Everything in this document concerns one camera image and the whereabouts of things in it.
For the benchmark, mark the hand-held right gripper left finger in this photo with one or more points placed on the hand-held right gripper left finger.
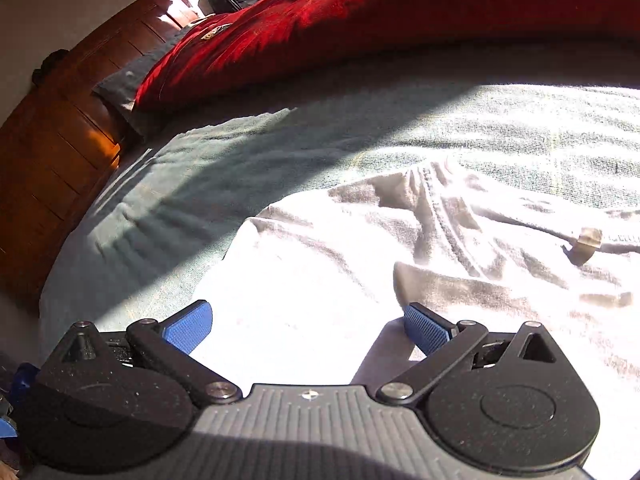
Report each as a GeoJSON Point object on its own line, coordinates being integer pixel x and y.
{"type": "Point", "coordinates": [187, 325]}

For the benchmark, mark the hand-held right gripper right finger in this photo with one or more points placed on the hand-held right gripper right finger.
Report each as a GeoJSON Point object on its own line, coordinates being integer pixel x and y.
{"type": "Point", "coordinates": [427, 327]}

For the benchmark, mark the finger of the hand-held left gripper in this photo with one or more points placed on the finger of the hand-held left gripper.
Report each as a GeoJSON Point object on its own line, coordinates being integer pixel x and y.
{"type": "Point", "coordinates": [7, 429]}
{"type": "Point", "coordinates": [25, 385]}

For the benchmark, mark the white printed t-shirt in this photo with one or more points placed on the white printed t-shirt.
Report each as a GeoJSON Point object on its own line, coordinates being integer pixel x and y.
{"type": "Point", "coordinates": [325, 270]}

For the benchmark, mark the wooden headboard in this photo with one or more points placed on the wooden headboard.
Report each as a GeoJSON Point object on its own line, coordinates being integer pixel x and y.
{"type": "Point", "coordinates": [50, 160]}

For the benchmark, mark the grey pillow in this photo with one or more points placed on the grey pillow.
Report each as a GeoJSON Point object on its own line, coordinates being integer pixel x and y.
{"type": "Point", "coordinates": [120, 90]}

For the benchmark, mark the small black cloth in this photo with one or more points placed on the small black cloth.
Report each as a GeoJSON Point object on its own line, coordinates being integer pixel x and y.
{"type": "Point", "coordinates": [49, 66]}

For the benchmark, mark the red quilt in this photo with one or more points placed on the red quilt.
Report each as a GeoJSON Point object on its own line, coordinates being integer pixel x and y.
{"type": "Point", "coordinates": [375, 20]}

